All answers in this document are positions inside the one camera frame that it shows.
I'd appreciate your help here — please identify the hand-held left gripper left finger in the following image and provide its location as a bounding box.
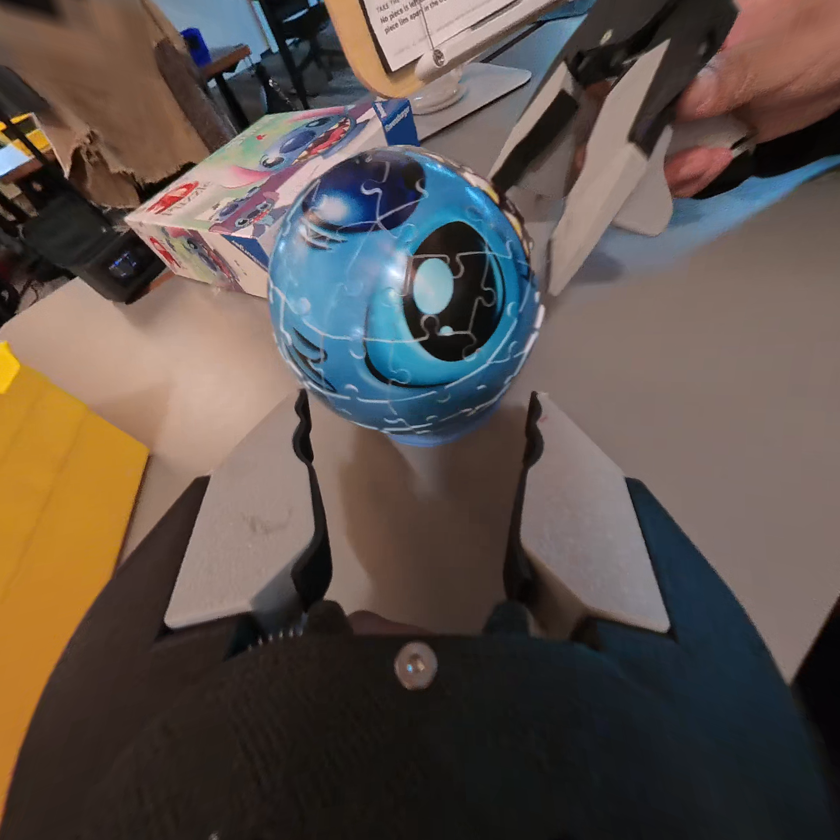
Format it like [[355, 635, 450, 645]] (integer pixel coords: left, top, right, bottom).
[[164, 388, 332, 630]]

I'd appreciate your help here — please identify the blue cartoon puzzle ball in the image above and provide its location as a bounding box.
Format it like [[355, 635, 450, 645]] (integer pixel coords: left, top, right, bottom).
[[266, 144, 547, 447]]

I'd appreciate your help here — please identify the black office chair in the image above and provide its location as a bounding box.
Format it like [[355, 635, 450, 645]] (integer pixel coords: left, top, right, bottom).
[[259, 0, 336, 112]]

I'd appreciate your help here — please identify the brown burlap cloth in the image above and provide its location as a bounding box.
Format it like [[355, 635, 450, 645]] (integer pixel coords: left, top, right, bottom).
[[0, 0, 227, 210]]

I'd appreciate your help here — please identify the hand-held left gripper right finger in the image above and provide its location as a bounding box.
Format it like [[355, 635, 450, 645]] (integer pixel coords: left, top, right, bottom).
[[502, 392, 672, 641]]

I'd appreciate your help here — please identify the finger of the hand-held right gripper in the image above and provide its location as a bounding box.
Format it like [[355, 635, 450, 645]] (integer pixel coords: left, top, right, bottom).
[[489, 62, 581, 193], [548, 41, 670, 298]]

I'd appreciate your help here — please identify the wooden background table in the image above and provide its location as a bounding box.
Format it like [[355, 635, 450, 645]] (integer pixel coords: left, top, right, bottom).
[[197, 45, 253, 129]]

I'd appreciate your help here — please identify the printed cardboard puzzle box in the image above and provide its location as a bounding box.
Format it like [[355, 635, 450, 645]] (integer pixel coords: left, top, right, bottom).
[[125, 98, 421, 299]]

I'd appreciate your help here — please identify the wooden document stand with sheet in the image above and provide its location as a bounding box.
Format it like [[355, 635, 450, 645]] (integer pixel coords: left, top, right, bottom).
[[325, 0, 572, 142]]

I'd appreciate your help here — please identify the person's right forearm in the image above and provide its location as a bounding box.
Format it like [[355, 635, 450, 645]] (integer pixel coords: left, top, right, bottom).
[[692, 121, 840, 201]]

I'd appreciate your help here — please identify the black electronic device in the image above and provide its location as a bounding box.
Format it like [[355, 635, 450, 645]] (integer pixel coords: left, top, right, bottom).
[[23, 190, 177, 304]]

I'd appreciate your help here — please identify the yellow plastic bin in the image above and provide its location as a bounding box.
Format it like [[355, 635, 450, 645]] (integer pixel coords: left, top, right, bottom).
[[0, 341, 151, 808]]

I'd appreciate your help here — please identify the person's right hand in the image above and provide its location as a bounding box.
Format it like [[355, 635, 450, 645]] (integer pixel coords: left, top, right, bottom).
[[663, 0, 840, 199]]

